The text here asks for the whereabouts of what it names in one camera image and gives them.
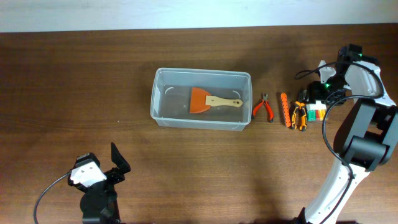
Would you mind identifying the clear box of coloured bits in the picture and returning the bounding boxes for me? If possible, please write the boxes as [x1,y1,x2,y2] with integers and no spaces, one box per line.
[306,100,326,121]

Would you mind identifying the orange black long-nose pliers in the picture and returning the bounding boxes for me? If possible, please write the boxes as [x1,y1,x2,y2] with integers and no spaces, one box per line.
[290,90,308,131]

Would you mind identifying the orange perforated strip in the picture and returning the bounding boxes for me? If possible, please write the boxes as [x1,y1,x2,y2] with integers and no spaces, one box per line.
[280,93,292,128]

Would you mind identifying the small red-handled cutters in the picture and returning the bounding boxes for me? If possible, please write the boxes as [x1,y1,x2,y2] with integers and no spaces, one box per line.
[251,93,275,123]

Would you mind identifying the clear plastic container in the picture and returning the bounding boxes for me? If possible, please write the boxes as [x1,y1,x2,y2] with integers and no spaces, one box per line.
[150,68,252,131]

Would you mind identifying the orange scraper wooden handle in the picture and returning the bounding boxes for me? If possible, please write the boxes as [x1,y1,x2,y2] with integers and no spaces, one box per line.
[189,87,243,114]

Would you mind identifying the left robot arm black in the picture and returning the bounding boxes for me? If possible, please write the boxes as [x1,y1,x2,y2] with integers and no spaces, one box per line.
[68,142,131,224]

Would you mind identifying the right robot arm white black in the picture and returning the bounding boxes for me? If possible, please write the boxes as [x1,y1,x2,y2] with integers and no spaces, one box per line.
[288,44,397,223]

